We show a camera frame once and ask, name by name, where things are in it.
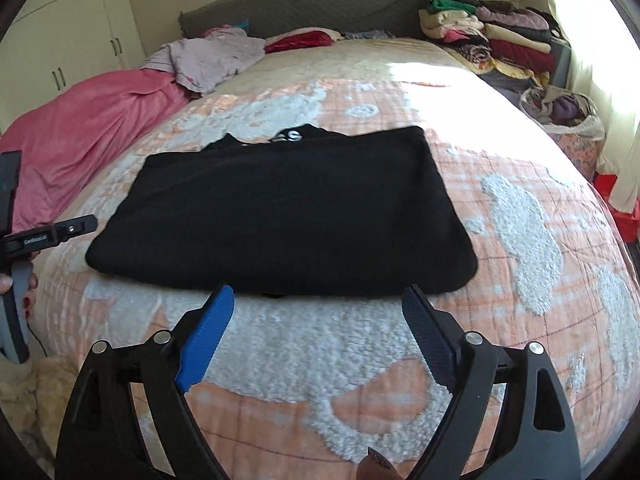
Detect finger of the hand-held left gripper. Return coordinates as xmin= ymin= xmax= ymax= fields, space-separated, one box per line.
xmin=46 ymin=214 xmax=99 ymax=243

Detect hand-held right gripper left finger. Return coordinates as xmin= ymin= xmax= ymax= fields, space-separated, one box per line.
xmin=55 ymin=284 xmax=237 ymax=480

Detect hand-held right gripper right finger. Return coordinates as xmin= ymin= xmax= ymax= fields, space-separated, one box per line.
xmin=401 ymin=284 xmax=583 ymax=480

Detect black sweatshirt white lettering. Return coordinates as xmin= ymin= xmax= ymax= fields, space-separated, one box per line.
xmin=86 ymin=124 xmax=478 ymax=298

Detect white bag of clothes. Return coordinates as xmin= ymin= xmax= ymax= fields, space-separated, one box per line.
xmin=520 ymin=85 xmax=607 ymax=139

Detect pile of folded clothes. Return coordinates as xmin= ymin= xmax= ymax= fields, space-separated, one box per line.
xmin=419 ymin=0 xmax=569 ymax=79

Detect person's left hand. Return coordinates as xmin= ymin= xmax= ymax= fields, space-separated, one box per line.
xmin=0 ymin=259 xmax=40 ymax=321

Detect person's right hand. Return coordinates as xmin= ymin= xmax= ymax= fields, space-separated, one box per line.
xmin=356 ymin=446 xmax=399 ymax=480

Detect pink blanket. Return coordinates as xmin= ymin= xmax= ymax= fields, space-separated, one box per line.
xmin=0 ymin=67 xmax=193 ymax=235

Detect cream fluffy rug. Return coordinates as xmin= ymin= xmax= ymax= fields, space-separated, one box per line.
xmin=0 ymin=354 xmax=68 ymax=463

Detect cream wardrobe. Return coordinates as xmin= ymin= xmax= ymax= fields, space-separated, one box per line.
xmin=0 ymin=0 xmax=147 ymax=122

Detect lilac garment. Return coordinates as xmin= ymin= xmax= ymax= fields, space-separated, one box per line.
xmin=142 ymin=26 xmax=266 ymax=99

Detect red bag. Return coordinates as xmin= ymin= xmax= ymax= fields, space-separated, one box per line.
xmin=595 ymin=172 xmax=640 ymax=242

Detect floral storage box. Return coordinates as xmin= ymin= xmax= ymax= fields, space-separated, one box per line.
xmin=552 ymin=131 xmax=602 ymax=182

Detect beige bed sheet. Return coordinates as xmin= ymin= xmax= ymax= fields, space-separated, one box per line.
xmin=205 ymin=37 xmax=521 ymax=111

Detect red cloth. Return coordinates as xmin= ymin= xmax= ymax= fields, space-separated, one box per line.
xmin=264 ymin=30 xmax=343 ymax=56

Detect grey chair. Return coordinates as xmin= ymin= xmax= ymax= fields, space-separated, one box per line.
xmin=550 ymin=40 xmax=574 ymax=89

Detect dark patterned cloth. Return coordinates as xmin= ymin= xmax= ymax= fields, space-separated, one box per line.
xmin=342 ymin=29 xmax=397 ymax=42

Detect grey padded headboard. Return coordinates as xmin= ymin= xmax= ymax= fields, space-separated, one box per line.
xmin=177 ymin=0 xmax=432 ymax=42

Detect cream curtain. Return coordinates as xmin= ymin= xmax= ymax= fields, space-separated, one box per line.
xmin=542 ymin=0 xmax=640 ymax=214

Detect black cable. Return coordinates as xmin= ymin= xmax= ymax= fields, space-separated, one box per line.
xmin=26 ymin=317 xmax=49 ymax=358

